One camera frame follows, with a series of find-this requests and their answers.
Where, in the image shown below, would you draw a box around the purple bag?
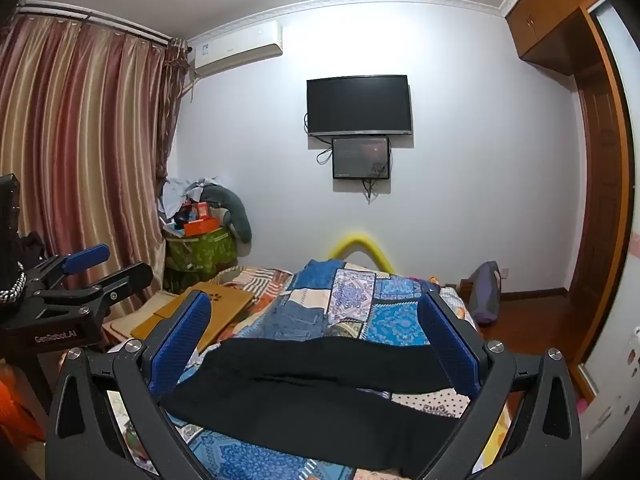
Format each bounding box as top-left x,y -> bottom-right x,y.
467,261 -> 502,326

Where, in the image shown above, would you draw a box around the yellow foam tube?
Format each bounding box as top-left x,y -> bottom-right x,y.
325,231 -> 393,273

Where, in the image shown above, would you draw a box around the beige wooden board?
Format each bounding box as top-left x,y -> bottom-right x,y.
102,290 -> 186,347

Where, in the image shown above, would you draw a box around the black wall television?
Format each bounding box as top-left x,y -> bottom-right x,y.
306,75 -> 413,137

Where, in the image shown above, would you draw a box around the orange box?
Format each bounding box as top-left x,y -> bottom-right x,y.
184,217 -> 220,237

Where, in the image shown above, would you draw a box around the white air conditioner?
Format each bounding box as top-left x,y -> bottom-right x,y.
192,21 -> 283,77

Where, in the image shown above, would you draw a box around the wooden lap desk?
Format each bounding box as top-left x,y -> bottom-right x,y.
130,281 -> 253,356

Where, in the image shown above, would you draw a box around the wooden overhead cabinet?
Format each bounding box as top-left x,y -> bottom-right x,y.
504,0 -> 608,78

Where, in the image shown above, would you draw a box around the curtain rail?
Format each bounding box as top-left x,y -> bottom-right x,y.
15,2 -> 188,48

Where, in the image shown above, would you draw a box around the small black monitor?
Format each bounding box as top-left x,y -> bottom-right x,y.
331,136 -> 392,180

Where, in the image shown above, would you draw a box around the striped orange quilt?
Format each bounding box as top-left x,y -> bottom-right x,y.
207,266 -> 293,331

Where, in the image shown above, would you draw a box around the blue patchwork blanket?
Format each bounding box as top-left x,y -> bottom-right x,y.
102,259 -> 501,480

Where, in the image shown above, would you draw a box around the black pants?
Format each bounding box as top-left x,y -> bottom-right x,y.
160,336 -> 483,478

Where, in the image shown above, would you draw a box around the grey plush pillow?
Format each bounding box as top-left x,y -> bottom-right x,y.
200,185 -> 253,243

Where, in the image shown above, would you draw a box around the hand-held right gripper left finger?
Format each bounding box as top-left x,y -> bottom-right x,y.
45,290 -> 216,480

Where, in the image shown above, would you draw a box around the person's left forearm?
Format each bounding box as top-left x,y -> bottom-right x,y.
0,364 -> 47,443

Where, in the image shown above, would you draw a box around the wooden door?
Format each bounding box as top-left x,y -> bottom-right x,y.
567,10 -> 636,366

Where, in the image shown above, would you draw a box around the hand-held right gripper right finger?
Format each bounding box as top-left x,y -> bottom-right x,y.
417,290 -> 583,480

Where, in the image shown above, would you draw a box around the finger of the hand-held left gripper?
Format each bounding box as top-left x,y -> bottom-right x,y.
20,243 -> 112,289
34,261 -> 154,312

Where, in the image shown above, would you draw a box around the blue jeans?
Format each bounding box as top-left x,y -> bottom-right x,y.
257,305 -> 333,343

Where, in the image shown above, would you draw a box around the pile of pale cloths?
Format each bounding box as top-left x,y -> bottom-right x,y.
159,176 -> 221,226

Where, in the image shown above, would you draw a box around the green patterned box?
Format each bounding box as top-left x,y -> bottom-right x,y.
164,227 -> 237,293

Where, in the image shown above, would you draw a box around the pile of dark clothes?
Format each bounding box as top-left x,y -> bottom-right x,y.
19,231 -> 47,263

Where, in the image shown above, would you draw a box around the striped pink curtain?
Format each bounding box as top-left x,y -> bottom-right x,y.
0,7 -> 188,356

